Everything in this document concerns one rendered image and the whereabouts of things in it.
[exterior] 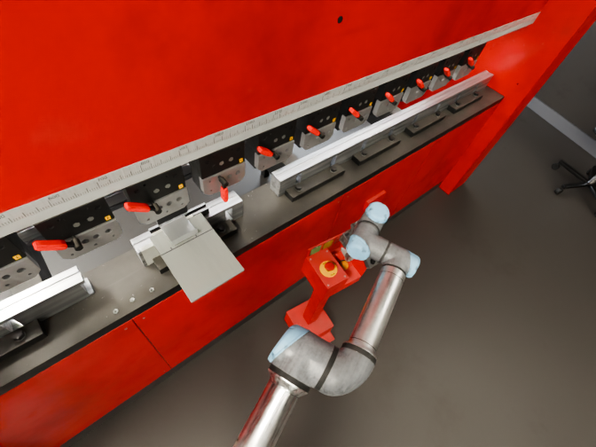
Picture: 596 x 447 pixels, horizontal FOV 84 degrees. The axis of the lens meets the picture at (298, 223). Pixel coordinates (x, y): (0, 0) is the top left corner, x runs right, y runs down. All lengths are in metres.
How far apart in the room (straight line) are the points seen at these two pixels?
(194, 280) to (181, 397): 1.03
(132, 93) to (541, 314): 2.67
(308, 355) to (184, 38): 0.75
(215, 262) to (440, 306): 1.70
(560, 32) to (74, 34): 2.26
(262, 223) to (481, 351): 1.66
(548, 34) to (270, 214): 1.85
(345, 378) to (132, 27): 0.85
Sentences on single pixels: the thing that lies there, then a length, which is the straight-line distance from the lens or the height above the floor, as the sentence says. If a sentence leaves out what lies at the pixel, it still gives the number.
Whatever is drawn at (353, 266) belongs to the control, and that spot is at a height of 0.71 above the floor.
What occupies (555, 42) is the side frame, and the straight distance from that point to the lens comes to 2.47.
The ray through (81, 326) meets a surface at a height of 0.88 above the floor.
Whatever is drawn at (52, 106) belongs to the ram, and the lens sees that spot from 0.75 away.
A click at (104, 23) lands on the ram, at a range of 0.71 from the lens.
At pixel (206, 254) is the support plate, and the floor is 1.00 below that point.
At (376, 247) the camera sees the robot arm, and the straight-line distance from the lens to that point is 1.03.
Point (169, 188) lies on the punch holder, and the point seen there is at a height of 1.20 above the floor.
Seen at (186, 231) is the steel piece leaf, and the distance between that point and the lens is 1.11.
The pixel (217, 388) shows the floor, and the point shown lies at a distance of 1.95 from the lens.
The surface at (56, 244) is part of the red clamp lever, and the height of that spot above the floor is 1.22.
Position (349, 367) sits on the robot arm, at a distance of 0.89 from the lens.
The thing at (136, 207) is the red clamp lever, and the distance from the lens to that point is 0.92.
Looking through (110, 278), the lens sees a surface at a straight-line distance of 1.24.
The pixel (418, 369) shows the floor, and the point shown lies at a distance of 2.19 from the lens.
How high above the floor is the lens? 1.92
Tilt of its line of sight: 54 degrees down
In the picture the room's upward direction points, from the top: 13 degrees clockwise
